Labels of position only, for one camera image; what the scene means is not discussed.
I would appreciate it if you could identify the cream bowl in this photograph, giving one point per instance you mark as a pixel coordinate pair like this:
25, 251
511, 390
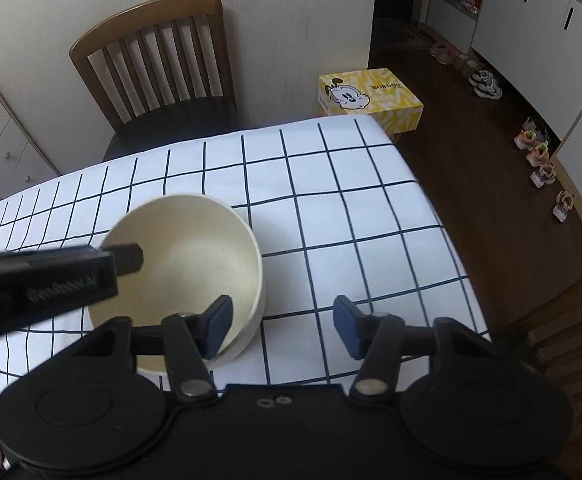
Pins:
186, 250

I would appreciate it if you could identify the pink beige child shoe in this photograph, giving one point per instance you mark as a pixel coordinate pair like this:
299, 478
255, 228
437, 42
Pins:
565, 206

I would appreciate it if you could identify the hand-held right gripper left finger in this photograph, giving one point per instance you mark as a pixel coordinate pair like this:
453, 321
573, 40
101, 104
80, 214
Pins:
218, 325

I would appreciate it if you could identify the orange child shoe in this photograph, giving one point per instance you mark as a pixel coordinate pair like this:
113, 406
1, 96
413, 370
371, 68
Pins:
528, 136
539, 154

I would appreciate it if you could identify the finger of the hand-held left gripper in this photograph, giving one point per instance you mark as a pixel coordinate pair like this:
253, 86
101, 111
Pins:
128, 259

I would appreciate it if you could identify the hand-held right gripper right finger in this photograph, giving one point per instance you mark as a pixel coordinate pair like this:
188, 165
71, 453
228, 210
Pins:
348, 327

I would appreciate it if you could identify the brown wooden slatted chair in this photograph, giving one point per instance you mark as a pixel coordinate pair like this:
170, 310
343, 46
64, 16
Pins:
571, 350
156, 15

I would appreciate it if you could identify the yellow cartoon dog box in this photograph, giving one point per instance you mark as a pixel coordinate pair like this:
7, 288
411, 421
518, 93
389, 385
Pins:
366, 95

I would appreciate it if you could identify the white black sneaker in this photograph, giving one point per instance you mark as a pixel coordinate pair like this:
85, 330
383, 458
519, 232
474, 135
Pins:
481, 77
488, 90

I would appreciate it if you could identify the black white checkered tablecloth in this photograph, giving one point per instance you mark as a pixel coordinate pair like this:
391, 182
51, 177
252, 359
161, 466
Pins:
346, 200

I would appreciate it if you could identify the white lower cabinet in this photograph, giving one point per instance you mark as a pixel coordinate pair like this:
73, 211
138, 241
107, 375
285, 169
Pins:
541, 35

